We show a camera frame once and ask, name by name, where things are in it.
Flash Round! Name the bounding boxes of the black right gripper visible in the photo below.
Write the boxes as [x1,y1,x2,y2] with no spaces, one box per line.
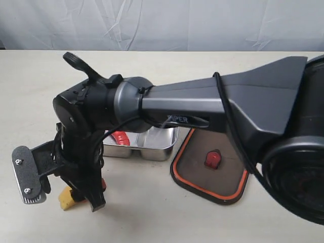
[55,123,106,212]

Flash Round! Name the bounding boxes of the yellow cheese wedge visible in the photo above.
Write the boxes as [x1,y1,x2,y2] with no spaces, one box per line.
[58,186,86,211]

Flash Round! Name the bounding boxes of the red toy sausage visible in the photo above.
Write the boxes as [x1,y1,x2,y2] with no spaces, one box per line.
[111,131,130,146]

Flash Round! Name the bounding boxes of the stainless steel lunch box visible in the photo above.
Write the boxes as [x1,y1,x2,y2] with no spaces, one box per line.
[103,127,179,161]

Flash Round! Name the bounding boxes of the dark transparent lid orange seal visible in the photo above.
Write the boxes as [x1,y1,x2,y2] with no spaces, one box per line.
[170,129,249,206]

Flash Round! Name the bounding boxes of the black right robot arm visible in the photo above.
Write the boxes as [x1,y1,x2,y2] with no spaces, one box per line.
[53,52,323,225]

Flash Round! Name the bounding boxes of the white backdrop cloth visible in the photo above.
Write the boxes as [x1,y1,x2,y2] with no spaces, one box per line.
[1,1,323,51]

